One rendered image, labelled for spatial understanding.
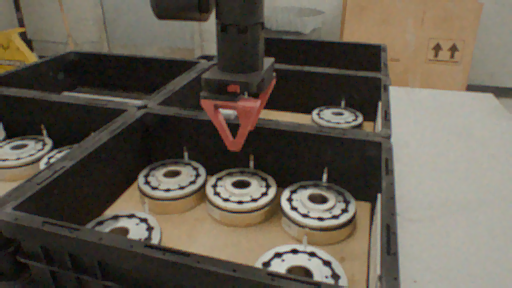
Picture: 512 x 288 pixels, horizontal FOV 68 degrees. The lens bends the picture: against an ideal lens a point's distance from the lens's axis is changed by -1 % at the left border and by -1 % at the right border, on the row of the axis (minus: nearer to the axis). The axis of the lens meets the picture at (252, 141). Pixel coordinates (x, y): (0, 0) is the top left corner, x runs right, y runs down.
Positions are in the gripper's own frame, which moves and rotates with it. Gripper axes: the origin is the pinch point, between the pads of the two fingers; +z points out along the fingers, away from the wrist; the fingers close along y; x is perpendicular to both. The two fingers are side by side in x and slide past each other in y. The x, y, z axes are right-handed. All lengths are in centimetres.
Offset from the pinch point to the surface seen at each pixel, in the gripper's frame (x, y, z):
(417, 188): 30, -32, 25
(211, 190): -4.0, 1.8, 8.6
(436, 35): 74, -290, 40
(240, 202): 0.6, 3.0, 9.0
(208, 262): 3.4, 21.1, 2.0
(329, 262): 13.4, 11.0, 9.0
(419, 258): 28.1, -10.3, 24.8
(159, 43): -175, -296, 63
